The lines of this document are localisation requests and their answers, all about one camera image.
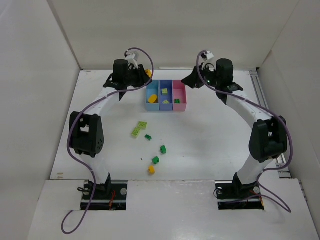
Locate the yellow arch lego brick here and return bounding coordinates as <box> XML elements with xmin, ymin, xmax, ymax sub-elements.
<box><xmin>145</xmin><ymin>69</ymin><xmax>152</xmax><ymax>78</ymax></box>

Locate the yellow rounded lego brick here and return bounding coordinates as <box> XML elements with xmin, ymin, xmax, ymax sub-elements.
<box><xmin>147</xmin><ymin>94</ymin><xmax>158</xmax><ymax>104</ymax></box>

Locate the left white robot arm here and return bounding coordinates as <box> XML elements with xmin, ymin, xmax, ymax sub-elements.
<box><xmin>66</xmin><ymin>57</ymin><xmax>153</xmax><ymax>195</ymax></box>

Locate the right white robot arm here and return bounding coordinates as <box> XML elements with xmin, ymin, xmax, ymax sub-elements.
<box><xmin>182</xmin><ymin>58</ymin><xmax>288</xmax><ymax>200</ymax></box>

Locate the light blue container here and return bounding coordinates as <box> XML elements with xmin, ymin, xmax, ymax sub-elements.
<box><xmin>145</xmin><ymin>80</ymin><xmax>160</xmax><ymax>112</ymax></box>

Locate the pink container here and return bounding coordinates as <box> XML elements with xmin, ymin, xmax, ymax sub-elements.
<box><xmin>172</xmin><ymin>80</ymin><xmax>187</xmax><ymax>112</ymax></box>

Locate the small dark green lego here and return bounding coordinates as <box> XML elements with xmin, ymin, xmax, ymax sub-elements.
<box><xmin>144</xmin><ymin>134</ymin><xmax>152</xmax><ymax>141</ymax></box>

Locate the small yellow lego brick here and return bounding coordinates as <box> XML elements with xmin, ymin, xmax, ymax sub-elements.
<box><xmin>148</xmin><ymin>165</ymin><xmax>156</xmax><ymax>175</ymax></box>

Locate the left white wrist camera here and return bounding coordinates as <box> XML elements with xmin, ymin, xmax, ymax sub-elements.
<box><xmin>124</xmin><ymin>50</ymin><xmax>139</xmax><ymax>69</ymax></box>

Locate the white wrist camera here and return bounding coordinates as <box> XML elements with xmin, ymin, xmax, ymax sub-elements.
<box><xmin>201</xmin><ymin>50</ymin><xmax>214</xmax><ymax>69</ymax></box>
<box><xmin>124</xmin><ymin>50</ymin><xmax>139</xmax><ymax>69</ymax></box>

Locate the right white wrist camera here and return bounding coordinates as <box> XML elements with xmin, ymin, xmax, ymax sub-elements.
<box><xmin>201</xmin><ymin>50</ymin><xmax>214</xmax><ymax>69</ymax></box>

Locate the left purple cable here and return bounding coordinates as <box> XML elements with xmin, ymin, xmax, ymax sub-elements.
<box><xmin>60</xmin><ymin>47</ymin><xmax>155</xmax><ymax>235</ymax></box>

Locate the purple cable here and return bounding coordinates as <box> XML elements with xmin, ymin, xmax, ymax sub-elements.
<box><xmin>196</xmin><ymin>50</ymin><xmax>294</xmax><ymax>213</ymax></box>
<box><xmin>60</xmin><ymin>47</ymin><xmax>155</xmax><ymax>235</ymax></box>

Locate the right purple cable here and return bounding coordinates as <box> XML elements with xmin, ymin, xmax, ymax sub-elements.
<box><xmin>196</xmin><ymin>50</ymin><xmax>294</xmax><ymax>213</ymax></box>

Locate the aluminium rail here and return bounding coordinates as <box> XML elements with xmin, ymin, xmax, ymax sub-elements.
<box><xmin>249</xmin><ymin>70</ymin><xmax>292</xmax><ymax>179</ymax></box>

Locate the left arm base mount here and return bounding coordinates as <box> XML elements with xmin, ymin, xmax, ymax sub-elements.
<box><xmin>77</xmin><ymin>180</ymin><xmax>128</xmax><ymax>211</ymax></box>

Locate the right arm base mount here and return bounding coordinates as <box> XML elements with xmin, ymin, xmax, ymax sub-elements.
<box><xmin>213</xmin><ymin>174</ymin><xmax>265</xmax><ymax>210</ymax></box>

